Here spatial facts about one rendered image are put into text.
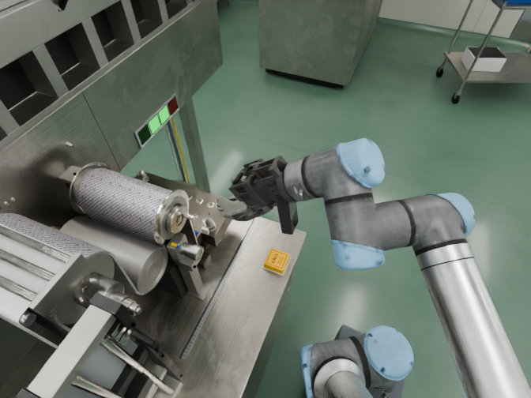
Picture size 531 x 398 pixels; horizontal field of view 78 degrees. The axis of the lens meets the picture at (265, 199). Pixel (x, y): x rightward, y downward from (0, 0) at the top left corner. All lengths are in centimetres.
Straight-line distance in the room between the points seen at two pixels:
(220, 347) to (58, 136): 73
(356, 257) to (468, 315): 16
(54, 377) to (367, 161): 52
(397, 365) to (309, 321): 123
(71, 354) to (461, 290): 55
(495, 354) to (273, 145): 254
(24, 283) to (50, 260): 5
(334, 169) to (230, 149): 241
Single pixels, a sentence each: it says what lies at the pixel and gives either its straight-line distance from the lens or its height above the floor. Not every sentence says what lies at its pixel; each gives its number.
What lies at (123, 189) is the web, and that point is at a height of 131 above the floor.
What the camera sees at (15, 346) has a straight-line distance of 121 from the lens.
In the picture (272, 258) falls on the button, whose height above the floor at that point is 92.
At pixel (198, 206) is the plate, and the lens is 116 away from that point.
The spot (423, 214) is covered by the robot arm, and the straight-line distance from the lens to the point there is 54.
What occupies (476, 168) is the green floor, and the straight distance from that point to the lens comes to 320.
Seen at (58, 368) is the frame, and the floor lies 144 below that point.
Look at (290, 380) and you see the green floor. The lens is 196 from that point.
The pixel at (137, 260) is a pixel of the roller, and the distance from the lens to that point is 85.
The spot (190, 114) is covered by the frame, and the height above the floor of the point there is 89.
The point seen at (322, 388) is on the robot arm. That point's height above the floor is 114.
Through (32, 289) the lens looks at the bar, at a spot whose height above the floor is 144.
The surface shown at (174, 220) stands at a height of 127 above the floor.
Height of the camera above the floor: 193
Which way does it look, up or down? 51 degrees down
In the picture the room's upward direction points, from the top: straight up
